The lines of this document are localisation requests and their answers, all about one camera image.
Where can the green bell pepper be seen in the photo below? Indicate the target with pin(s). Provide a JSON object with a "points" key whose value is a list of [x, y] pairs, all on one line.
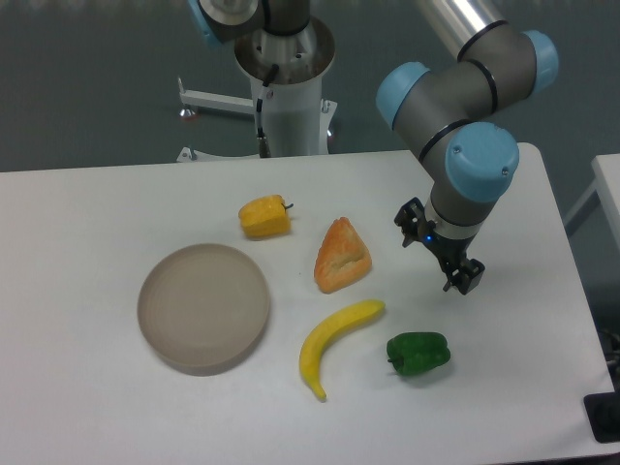
{"points": [[415, 353]]}

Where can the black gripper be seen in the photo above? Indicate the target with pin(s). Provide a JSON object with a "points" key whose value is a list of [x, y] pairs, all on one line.
{"points": [[462, 273]]}

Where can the orange bread wedge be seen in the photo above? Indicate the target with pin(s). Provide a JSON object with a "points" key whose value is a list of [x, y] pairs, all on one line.
{"points": [[343, 258]]}

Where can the white side table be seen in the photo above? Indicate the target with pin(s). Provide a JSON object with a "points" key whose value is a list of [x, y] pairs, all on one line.
{"points": [[603, 191]]}

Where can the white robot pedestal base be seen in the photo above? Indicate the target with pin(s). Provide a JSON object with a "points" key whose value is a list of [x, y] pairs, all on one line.
{"points": [[291, 115]]}

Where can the yellow bell pepper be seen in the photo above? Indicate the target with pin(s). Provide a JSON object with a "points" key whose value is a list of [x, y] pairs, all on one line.
{"points": [[265, 217]]}

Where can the yellow banana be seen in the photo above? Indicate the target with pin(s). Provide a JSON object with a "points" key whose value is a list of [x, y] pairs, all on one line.
{"points": [[328, 331]]}

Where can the beige round plate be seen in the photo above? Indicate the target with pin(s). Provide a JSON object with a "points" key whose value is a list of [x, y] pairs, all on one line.
{"points": [[204, 308]]}

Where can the black clamp at table edge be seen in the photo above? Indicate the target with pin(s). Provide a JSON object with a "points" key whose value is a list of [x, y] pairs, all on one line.
{"points": [[602, 410]]}

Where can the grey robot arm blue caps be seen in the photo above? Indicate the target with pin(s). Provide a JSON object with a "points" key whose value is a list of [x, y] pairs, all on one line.
{"points": [[443, 118]]}

